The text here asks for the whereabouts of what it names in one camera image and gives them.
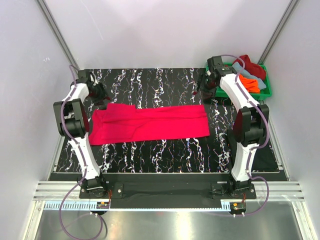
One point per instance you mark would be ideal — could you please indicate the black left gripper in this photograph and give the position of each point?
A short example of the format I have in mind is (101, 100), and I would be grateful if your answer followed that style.
(102, 96)

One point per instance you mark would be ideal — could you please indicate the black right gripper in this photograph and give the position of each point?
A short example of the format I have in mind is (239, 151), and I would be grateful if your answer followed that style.
(209, 95)

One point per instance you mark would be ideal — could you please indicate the pink red t-shirt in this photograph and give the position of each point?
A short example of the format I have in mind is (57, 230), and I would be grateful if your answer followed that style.
(122, 123)

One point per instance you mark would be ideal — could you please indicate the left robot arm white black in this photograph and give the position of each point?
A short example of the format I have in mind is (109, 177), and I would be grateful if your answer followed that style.
(73, 124)

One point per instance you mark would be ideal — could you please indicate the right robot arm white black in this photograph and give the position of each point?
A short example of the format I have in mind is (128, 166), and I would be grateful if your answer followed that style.
(250, 130)

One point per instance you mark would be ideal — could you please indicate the grey blue t-shirt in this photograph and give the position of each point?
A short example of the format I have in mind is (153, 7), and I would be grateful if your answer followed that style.
(246, 74)

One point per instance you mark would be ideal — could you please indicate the orange t-shirt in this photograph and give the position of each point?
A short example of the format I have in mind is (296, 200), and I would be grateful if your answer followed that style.
(251, 85)

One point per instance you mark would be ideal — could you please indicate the dark red t-shirt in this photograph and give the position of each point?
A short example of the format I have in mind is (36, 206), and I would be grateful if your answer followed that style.
(252, 68)

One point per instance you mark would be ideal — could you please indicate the green plastic bin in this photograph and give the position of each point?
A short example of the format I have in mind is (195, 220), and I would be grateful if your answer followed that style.
(261, 96)

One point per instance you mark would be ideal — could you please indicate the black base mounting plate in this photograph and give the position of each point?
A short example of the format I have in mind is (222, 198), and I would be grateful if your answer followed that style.
(232, 185)

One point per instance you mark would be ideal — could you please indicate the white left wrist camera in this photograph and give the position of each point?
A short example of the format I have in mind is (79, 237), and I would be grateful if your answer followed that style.
(93, 79)

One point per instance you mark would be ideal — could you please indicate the aluminium frame rail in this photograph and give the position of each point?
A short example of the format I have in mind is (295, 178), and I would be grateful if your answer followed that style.
(275, 190)

